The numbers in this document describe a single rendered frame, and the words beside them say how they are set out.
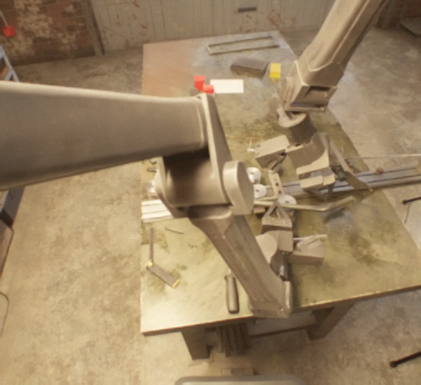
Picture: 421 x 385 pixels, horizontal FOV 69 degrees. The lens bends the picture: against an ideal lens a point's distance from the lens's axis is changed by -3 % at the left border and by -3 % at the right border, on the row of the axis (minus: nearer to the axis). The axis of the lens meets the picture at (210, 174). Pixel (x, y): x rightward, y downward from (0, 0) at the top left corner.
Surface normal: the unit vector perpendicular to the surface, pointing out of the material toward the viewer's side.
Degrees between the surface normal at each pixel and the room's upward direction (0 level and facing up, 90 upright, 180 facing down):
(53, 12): 90
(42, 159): 73
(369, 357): 0
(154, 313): 0
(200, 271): 0
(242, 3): 90
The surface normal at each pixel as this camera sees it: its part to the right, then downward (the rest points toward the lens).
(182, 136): 0.88, -0.04
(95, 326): -0.04, -0.67
